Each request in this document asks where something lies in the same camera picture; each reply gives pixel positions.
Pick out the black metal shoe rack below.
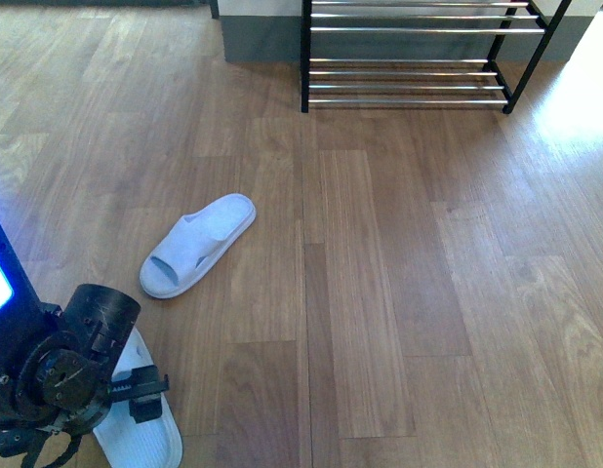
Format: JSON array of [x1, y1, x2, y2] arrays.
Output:
[[301, 1, 571, 114]]

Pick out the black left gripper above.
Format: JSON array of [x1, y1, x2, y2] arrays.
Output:
[[0, 284, 170, 436]]

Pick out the light blue slipper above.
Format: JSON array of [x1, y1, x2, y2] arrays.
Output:
[[94, 329, 183, 468], [140, 193, 257, 299]]

